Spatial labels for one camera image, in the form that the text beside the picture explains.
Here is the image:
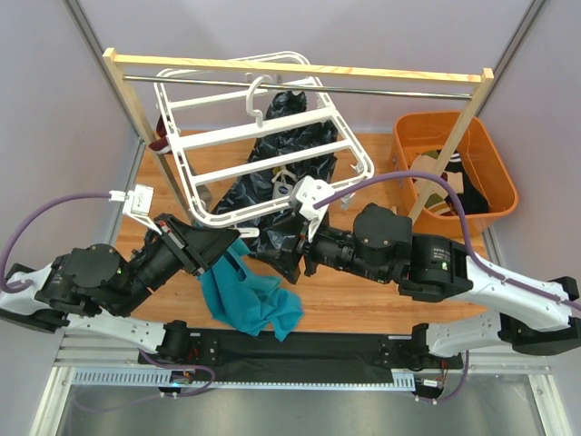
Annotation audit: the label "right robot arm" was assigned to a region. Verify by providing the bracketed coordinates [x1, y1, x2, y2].
[251, 203, 580, 358]

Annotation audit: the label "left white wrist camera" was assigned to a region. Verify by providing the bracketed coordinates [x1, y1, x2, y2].
[108, 183, 162, 234]

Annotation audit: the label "orange laundry basket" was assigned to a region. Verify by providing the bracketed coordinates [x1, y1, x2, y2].
[389, 112, 518, 238]

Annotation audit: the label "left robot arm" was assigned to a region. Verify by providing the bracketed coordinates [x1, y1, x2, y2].
[1, 213, 240, 364]

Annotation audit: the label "wooden clothes rack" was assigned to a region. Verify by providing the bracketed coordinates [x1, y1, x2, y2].
[102, 47, 496, 223]

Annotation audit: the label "teal towel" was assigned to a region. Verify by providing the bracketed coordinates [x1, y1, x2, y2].
[199, 240, 304, 342]

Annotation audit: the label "beige maroon-cuffed sock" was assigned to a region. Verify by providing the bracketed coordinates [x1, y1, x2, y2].
[148, 115, 212, 205]

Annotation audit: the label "white hanger clip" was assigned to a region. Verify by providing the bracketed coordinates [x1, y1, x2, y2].
[236, 227, 260, 239]

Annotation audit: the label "dark patterned shorts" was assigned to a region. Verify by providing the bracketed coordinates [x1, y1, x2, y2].
[212, 91, 338, 228]

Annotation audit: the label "white plastic clip hanger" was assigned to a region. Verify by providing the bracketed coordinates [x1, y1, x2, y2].
[153, 51, 375, 237]

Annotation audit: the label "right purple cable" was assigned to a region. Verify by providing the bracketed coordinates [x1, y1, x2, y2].
[312, 170, 581, 314]

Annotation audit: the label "purple cable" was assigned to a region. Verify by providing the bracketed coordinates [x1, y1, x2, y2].
[312, 170, 581, 314]
[0, 192, 113, 292]

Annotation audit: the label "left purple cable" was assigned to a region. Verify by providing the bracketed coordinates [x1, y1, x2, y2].
[0, 192, 113, 292]

